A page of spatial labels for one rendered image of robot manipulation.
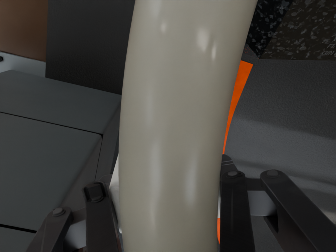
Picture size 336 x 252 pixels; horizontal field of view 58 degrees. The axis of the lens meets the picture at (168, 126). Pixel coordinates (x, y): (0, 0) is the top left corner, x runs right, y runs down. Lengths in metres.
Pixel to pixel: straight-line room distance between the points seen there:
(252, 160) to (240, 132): 0.12
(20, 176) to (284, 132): 0.90
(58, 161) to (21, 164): 0.06
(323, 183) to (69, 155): 0.99
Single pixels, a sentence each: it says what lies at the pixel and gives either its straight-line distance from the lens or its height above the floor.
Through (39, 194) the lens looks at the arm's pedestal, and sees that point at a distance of 0.47.
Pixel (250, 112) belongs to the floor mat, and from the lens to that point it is 1.10.
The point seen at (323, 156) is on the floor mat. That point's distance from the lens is 1.26.
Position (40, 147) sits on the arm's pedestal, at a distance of 0.61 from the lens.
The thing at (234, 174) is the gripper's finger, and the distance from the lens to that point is 0.16.
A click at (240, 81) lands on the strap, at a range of 1.06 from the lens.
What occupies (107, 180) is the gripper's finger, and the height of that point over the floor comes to 0.87.
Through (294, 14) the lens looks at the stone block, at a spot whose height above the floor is 0.66.
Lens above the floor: 1.04
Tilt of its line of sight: 71 degrees down
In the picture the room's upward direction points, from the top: 180 degrees clockwise
